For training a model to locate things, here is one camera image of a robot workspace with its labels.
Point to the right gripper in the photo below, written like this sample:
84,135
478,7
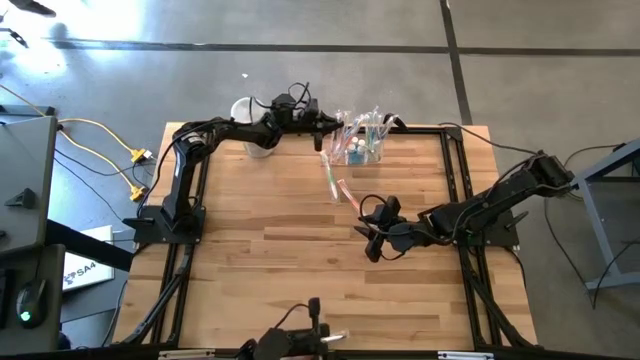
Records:
407,236

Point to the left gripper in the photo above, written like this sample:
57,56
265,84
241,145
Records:
295,117

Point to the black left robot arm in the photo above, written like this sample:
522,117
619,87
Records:
177,190

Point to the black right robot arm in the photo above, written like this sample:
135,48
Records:
500,200

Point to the clear acrylic organiser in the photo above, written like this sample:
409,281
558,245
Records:
375,155

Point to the white wipes canister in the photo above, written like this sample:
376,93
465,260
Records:
240,107

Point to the purple toothbrush in clear wrap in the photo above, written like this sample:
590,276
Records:
336,337

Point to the white label strip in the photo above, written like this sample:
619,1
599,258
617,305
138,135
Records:
465,355
185,354

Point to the blue-grey metal stand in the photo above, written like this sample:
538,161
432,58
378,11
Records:
595,235

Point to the black floor beam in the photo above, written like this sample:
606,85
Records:
90,245

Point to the white printed box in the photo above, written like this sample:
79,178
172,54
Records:
87,260

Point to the grey desk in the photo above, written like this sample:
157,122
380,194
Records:
25,165

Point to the office chair base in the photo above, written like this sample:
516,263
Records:
35,7

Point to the black stand leg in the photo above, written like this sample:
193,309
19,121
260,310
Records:
17,38

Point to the black computer mouse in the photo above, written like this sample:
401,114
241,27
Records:
31,300

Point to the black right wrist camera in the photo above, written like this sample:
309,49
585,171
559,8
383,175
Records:
391,207

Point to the black bracket on desk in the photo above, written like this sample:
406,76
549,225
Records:
22,199

